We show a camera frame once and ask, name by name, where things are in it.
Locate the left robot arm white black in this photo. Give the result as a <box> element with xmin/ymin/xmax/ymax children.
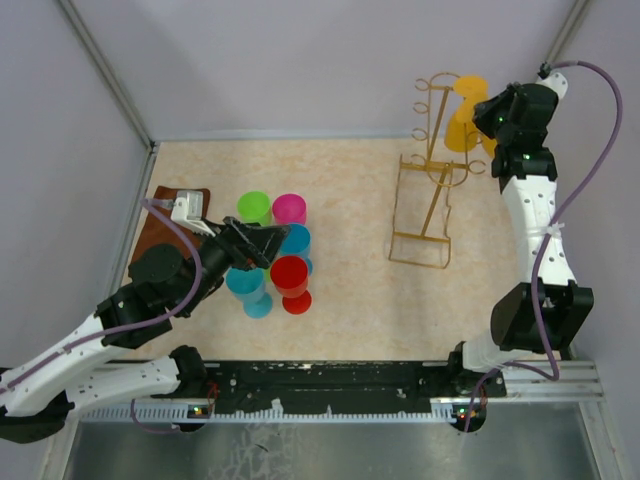
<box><xmin>1</xmin><ymin>217</ymin><xmax>290</xmax><ymax>444</ymax></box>

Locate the yellow wine glass back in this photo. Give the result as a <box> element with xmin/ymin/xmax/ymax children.
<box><xmin>444</xmin><ymin>75</ymin><xmax>489</xmax><ymax>153</ymax></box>

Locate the red wine glass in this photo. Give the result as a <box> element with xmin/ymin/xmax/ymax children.
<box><xmin>270</xmin><ymin>255</ymin><xmax>312</xmax><ymax>315</ymax></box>

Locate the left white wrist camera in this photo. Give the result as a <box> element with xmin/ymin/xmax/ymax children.
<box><xmin>170</xmin><ymin>190</ymin><xmax>214</xmax><ymax>237</ymax></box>

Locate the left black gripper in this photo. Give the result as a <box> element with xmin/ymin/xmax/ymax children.
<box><xmin>176</xmin><ymin>215</ymin><xmax>290</xmax><ymax>316</ymax></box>

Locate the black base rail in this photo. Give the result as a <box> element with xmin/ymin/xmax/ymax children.
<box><xmin>149</xmin><ymin>359</ymin><xmax>506</xmax><ymax>432</ymax></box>

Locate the yellow wine glass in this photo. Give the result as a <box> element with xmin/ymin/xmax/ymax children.
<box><xmin>444</xmin><ymin>75</ymin><xmax>489</xmax><ymax>153</ymax></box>
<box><xmin>480</xmin><ymin>133</ymin><xmax>497</xmax><ymax>157</ymax></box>

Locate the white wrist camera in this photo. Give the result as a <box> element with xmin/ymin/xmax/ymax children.
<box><xmin>536</xmin><ymin>62</ymin><xmax>569</xmax><ymax>101</ymax></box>
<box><xmin>170</xmin><ymin>190</ymin><xmax>214</xmax><ymax>237</ymax></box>

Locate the yellow wine glass front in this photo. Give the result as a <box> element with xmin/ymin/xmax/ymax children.
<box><xmin>480</xmin><ymin>133</ymin><xmax>497</xmax><ymax>157</ymax></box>

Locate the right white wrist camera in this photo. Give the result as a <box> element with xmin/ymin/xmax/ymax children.
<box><xmin>536</xmin><ymin>62</ymin><xmax>569</xmax><ymax>101</ymax></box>

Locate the green wine glass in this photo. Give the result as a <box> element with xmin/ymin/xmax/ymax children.
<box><xmin>236</xmin><ymin>191</ymin><xmax>272</xmax><ymax>226</ymax></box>

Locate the gold wire glass rack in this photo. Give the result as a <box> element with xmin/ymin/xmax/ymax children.
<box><xmin>387</xmin><ymin>72</ymin><xmax>487</xmax><ymax>270</ymax></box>

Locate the blue wine glass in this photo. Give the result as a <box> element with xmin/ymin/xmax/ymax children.
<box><xmin>280</xmin><ymin>223</ymin><xmax>313</xmax><ymax>274</ymax></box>
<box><xmin>225</xmin><ymin>268</ymin><xmax>273</xmax><ymax>319</ymax></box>

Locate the pink wine glass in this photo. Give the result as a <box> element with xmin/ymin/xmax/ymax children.
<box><xmin>272</xmin><ymin>193</ymin><xmax>307</xmax><ymax>225</ymax></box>

